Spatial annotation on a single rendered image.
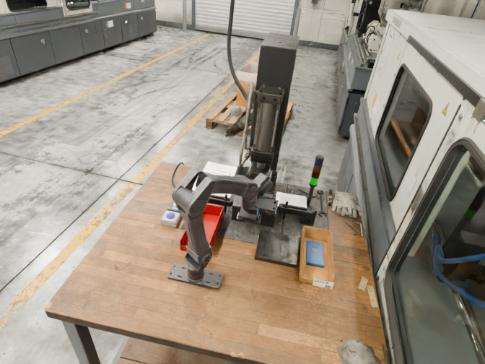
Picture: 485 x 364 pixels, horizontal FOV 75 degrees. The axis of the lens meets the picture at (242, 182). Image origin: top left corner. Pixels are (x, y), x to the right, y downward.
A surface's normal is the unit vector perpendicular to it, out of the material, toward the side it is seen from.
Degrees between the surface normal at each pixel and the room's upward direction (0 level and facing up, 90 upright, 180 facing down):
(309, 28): 90
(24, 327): 0
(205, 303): 0
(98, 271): 0
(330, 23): 90
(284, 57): 90
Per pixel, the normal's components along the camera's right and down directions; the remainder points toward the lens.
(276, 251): 0.08, -0.82
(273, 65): -0.18, 0.54
